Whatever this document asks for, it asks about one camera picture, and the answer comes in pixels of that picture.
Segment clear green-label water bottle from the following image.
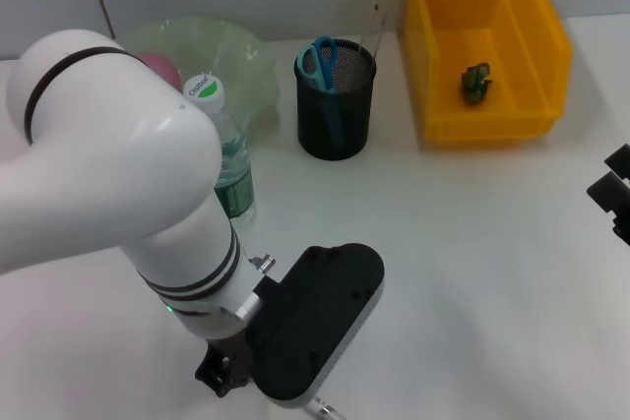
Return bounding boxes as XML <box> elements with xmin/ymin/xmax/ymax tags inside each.
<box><xmin>182</xmin><ymin>73</ymin><xmax>258</xmax><ymax>230</ymax></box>

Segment green glass fruit plate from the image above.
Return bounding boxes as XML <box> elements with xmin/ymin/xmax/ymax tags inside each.
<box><xmin>120</xmin><ymin>15</ymin><xmax>283</xmax><ymax>139</ymax></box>

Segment pink peach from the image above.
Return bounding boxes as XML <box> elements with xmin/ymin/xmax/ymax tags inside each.
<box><xmin>134</xmin><ymin>51</ymin><xmax>183</xmax><ymax>90</ymax></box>

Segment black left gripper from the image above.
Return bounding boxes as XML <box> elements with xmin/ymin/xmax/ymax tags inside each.
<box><xmin>194</xmin><ymin>334</ymin><xmax>255</xmax><ymax>399</ymax></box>

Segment dark left arm cable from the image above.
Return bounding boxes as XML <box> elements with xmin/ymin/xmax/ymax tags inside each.
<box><xmin>248</xmin><ymin>253</ymin><xmax>278</xmax><ymax>275</ymax></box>

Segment yellow plastic bin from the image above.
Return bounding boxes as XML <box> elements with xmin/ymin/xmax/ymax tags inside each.
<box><xmin>404</xmin><ymin>0</ymin><xmax>575</xmax><ymax>142</ymax></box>

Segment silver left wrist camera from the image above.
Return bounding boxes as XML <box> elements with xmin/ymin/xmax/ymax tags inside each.
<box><xmin>248</xmin><ymin>242</ymin><xmax>387</xmax><ymax>409</ymax></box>

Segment grey ballpoint pen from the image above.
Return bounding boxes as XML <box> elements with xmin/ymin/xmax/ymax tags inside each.
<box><xmin>306</xmin><ymin>395</ymin><xmax>347</xmax><ymax>420</ymax></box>

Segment black mesh pen holder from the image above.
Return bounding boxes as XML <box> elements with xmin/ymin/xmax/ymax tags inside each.
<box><xmin>293</xmin><ymin>38</ymin><xmax>378</xmax><ymax>161</ymax></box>

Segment green plastic wrapper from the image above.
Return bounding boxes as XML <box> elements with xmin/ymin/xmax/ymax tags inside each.
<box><xmin>460</xmin><ymin>61</ymin><xmax>494</xmax><ymax>106</ymax></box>

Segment blue scissors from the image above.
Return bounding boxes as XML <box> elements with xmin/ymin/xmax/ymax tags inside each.
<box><xmin>299</xmin><ymin>35</ymin><xmax>346</xmax><ymax>147</ymax></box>

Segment clear plastic ruler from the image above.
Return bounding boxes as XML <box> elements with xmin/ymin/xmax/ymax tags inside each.
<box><xmin>357</xmin><ymin>0</ymin><xmax>389</xmax><ymax>60</ymax></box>

